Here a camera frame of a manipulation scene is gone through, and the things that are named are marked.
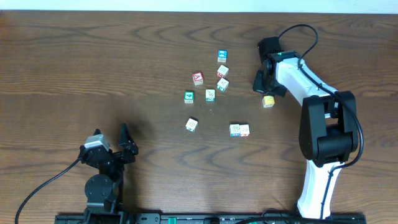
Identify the green 4 wooden block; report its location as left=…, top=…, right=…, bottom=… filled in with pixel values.
left=184, top=91, right=195, bottom=104

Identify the yellow top wooden block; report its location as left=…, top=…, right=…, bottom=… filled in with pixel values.
left=262, top=96, right=275, bottom=108

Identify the red A wooden block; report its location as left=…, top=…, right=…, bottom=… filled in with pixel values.
left=192, top=72, right=204, bottom=85

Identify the left black cable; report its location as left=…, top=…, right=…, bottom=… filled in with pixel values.
left=14, top=157, right=82, bottom=224

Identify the blue top wooden block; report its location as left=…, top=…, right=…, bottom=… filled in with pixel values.
left=217, top=50, right=228, bottom=63

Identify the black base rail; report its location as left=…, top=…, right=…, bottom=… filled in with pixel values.
left=55, top=212, right=367, bottom=224

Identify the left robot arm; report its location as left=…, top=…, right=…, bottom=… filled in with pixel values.
left=78, top=123, right=138, bottom=224

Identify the red M wooden block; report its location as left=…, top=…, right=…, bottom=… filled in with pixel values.
left=216, top=65, right=229, bottom=78

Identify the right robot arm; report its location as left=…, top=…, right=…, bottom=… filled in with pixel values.
left=253, top=50, right=358, bottom=219

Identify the right black cable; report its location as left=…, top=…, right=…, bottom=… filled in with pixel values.
left=277, top=24, right=364, bottom=218

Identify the green circle wooden block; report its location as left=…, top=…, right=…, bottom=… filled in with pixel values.
left=185, top=118, right=198, bottom=132

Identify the green J wooden block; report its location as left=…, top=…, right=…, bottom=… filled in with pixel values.
left=216, top=78, right=229, bottom=92

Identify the black cable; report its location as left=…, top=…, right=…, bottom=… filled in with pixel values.
left=14, top=157, right=82, bottom=224
left=277, top=24, right=364, bottom=218

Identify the red sided wooden block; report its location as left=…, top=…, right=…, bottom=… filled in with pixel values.
left=239, top=124, right=250, bottom=137

